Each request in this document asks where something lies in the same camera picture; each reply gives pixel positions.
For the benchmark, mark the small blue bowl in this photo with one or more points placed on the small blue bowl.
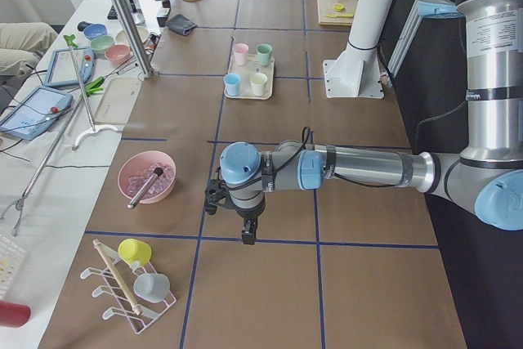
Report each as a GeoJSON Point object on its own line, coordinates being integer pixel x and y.
{"type": "Point", "coordinates": [94, 31]}

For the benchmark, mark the cream rabbit tray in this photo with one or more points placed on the cream rabbit tray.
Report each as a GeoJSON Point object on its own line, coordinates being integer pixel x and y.
{"type": "Point", "coordinates": [245, 71]}

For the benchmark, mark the long metal reacher grabber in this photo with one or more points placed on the long metal reacher grabber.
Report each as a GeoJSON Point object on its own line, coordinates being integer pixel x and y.
{"type": "Point", "coordinates": [19, 203]}

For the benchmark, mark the pink cup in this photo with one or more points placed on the pink cup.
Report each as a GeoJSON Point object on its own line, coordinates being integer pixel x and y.
{"type": "Point", "coordinates": [240, 52]}

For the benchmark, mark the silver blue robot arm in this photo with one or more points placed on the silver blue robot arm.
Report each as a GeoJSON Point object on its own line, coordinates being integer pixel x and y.
{"type": "Point", "coordinates": [485, 178]}

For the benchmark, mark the green clamp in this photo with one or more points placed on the green clamp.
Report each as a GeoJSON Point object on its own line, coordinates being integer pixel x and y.
{"type": "Point", "coordinates": [94, 86]}

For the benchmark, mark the cream yellow cup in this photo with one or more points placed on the cream yellow cup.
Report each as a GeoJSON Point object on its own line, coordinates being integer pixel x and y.
{"type": "Point", "coordinates": [258, 83]}

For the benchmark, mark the red bottle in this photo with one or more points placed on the red bottle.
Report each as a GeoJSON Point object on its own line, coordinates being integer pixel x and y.
{"type": "Point", "coordinates": [14, 315]}

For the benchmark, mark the white plastic basket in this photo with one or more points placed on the white plastic basket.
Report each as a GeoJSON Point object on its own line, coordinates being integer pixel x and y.
{"type": "Point", "coordinates": [12, 257]}

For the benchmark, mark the spare cream tray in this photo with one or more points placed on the spare cream tray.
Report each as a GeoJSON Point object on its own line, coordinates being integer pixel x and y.
{"type": "Point", "coordinates": [118, 100]}

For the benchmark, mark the small pink bowl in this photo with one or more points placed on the small pink bowl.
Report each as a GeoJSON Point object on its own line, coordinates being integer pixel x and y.
{"type": "Point", "coordinates": [117, 54]}

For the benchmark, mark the yellow plastic spoon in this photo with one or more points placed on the yellow plastic spoon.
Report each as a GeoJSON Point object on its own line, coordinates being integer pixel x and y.
{"type": "Point", "coordinates": [339, 15]}

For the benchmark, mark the white wire cup rack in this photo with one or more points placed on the white wire cup rack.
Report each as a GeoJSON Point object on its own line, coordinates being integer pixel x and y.
{"type": "Point", "coordinates": [151, 312]}

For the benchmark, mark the wooden cutting board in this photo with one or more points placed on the wooden cutting board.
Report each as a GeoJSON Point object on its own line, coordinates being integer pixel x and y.
{"type": "Point", "coordinates": [336, 12]}

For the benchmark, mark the green cup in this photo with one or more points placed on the green cup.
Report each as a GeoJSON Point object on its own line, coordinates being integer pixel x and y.
{"type": "Point", "coordinates": [264, 54]}

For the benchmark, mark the grey folded cloth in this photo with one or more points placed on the grey folded cloth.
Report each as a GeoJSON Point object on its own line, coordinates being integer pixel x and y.
{"type": "Point", "coordinates": [180, 25]}

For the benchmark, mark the white pedestal column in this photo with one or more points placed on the white pedestal column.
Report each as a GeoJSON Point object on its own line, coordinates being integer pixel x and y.
{"type": "Point", "coordinates": [355, 73]}

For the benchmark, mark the metal scoop black handle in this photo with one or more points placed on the metal scoop black handle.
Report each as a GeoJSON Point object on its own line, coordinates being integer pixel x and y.
{"type": "Point", "coordinates": [145, 188]}

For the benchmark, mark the blue teach pendant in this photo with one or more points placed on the blue teach pendant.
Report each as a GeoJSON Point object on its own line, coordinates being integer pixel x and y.
{"type": "Point", "coordinates": [36, 113]}
{"type": "Point", "coordinates": [61, 72]}

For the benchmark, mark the aluminium frame post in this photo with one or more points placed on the aluminium frame post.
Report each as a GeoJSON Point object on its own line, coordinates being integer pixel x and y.
{"type": "Point", "coordinates": [130, 29]}

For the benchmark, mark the wooden rolling pin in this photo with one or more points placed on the wooden rolling pin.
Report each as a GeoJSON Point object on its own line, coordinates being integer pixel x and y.
{"type": "Point", "coordinates": [100, 248]}

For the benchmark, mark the grey cup on rack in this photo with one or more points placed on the grey cup on rack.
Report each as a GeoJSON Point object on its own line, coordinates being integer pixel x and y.
{"type": "Point", "coordinates": [152, 287]}

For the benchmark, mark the blue teach pendant lower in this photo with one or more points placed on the blue teach pendant lower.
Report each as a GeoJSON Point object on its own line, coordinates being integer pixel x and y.
{"type": "Point", "coordinates": [36, 113]}

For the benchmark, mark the blue teach pendant upper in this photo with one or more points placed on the blue teach pendant upper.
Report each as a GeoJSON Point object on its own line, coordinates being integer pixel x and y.
{"type": "Point", "coordinates": [61, 72]}

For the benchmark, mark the yellow cup on rack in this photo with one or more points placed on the yellow cup on rack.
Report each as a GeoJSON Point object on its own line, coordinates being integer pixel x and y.
{"type": "Point", "coordinates": [134, 251]}

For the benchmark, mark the pink bowl with ice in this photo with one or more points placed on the pink bowl with ice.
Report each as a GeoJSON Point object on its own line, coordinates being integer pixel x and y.
{"type": "Point", "coordinates": [139, 167]}

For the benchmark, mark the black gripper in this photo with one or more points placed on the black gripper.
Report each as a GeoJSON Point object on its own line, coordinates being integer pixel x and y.
{"type": "Point", "coordinates": [248, 213]}

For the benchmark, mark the small green bowl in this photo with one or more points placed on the small green bowl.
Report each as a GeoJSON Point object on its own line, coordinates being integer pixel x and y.
{"type": "Point", "coordinates": [100, 44]}

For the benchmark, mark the light blue cup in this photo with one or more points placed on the light blue cup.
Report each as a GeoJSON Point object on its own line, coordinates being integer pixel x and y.
{"type": "Point", "coordinates": [232, 83]}

